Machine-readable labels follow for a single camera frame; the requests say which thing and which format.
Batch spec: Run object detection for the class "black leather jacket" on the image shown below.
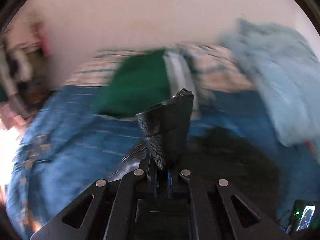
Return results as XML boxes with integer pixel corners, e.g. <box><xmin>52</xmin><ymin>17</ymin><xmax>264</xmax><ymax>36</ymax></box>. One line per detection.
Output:
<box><xmin>108</xmin><ymin>89</ymin><xmax>279</xmax><ymax>218</ymax></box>

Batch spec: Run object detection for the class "blue striped bedspread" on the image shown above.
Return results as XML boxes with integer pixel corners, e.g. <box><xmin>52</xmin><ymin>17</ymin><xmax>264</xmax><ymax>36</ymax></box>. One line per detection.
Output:
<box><xmin>6</xmin><ymin>86</ymin><xmax>319</xmax><ymax>239</ymax></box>

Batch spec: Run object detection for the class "green varsity jacket folded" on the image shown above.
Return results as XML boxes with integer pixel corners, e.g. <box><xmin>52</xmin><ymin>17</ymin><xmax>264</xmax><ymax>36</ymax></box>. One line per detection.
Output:
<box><xmin>94</xmin><ymin>48</ymin><xmax>200</xmax><ymax>120</ymax></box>

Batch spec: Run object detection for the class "plaid checkered pillow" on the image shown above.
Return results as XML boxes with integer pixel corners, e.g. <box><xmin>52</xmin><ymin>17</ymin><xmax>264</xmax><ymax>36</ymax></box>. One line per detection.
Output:
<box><xmin>65</xmin><ymin>43</ymin><xmax>255</xmax><ymax>93</ymax></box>

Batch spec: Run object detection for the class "light blue garment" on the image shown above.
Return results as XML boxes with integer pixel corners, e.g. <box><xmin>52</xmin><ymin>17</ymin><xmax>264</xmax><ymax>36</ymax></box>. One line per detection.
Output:
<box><xmin>219</xmin><ymin>18</ymin><xmax>319</xmax><ymax>147</ymax></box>

